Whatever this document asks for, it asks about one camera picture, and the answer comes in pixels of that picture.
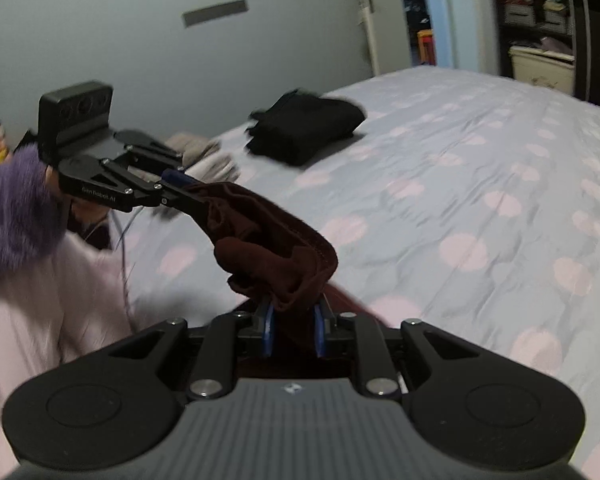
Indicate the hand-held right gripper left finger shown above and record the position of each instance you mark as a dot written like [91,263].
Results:
[268,330]

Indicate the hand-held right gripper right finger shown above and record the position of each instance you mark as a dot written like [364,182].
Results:
[321,332]

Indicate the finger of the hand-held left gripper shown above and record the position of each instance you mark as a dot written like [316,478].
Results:
[155,152]
[172,177]

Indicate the maroon garment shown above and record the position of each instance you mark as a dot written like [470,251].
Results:
[260,240]

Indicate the person's left forearm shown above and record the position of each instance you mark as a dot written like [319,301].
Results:
[15,210]

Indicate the black folded clothes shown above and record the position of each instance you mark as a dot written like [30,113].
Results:
[305,125]

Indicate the lilac clothes on bin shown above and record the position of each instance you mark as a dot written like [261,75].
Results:
[557,47]

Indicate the person's left hand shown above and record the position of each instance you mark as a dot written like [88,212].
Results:
[87,225]

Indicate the folded white garment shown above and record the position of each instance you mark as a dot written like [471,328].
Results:
[215,167]

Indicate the polka dot bed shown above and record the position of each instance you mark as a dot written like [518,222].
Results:
[455,185]

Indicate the person's pink clothing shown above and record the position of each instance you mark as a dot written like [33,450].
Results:
[40,360]

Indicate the white door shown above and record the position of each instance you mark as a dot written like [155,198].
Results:
[385,35]

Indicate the cream storage bin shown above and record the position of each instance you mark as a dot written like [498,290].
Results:
[540,72]

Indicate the patterned fabric basket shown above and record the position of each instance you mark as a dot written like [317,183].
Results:
[557,22]
[520,15]

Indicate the grey wall plate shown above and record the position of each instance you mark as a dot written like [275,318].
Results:
[215,12]

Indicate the red and yellow frame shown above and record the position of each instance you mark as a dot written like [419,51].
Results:
[426,49]

